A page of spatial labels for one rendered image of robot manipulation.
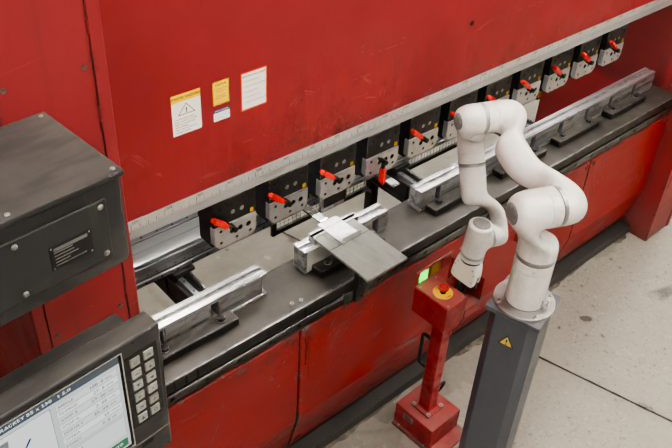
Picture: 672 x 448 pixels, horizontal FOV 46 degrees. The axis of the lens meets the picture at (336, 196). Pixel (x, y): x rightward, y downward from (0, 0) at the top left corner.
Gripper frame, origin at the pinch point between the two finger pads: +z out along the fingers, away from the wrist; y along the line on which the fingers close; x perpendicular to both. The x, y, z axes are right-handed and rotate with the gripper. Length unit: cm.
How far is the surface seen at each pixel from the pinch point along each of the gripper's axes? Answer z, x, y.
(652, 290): 73, 146, 26
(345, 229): -23, -32, -32
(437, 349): 26.8, -7.9, 2.0
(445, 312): -1.5, -15.1, 4.8
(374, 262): -24.0, -36.5, -13.5
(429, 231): -10.7, 2.7, -21.1
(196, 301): -19, -89, -38
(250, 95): -86, -71, -39
